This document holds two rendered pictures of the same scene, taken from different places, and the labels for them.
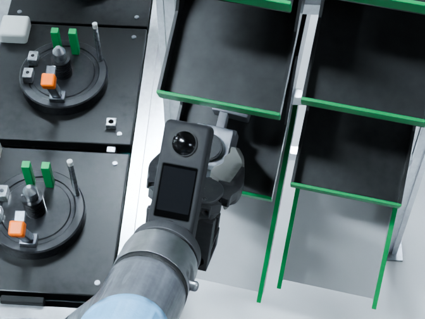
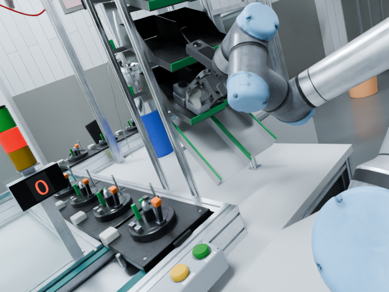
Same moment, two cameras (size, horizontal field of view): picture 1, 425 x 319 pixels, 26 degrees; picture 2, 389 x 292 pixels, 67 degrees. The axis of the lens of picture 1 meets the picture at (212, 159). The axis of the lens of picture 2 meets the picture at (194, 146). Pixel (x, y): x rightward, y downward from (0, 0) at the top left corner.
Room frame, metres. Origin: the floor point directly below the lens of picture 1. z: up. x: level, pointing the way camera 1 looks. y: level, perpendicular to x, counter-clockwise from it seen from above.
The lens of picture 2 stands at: (0.00, 0.60, 1.39)
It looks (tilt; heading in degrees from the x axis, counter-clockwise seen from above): 18 degrees down; 319
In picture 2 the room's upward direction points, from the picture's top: 20 degrees counter-clockwise
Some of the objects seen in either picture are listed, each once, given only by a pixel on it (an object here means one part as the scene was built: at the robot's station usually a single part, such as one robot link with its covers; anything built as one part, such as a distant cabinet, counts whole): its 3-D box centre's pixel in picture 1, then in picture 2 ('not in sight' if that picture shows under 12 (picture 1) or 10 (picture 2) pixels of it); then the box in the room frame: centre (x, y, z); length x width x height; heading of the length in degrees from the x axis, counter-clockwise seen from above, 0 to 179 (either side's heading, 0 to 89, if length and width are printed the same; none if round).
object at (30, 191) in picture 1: (30, 191); (145, 205); (0.69, 0.25, 1.04); 0.02 x 0.02 x 0.03
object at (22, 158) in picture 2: not in sight; (22, 157); (0.82, 0.43, 1.29); 0.05 x 0.05 x 0.05
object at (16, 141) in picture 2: not in sight; (11, 139); (0.82, 0.43, 1.34); 0.05 x 0.05 x 0.05
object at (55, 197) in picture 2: not in sight; (65, 183); (1.43, 0.21, 1.01); 0.24 x 0.24 x 0.13; 86
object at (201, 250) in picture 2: not in sight; (201, 252); (0.48, 0.28, 0.96); 0.04 x 0.04 x 0.02
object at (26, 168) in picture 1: (28, 173); (136, 211); (0.73, 0.26, 1.01); 0.01 x 0.01 x 0.05; 86
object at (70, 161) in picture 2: not in sight; (76, 152); (2.01, -0.11, 1.01); 0.24 x 0.24 x 0.13; 86
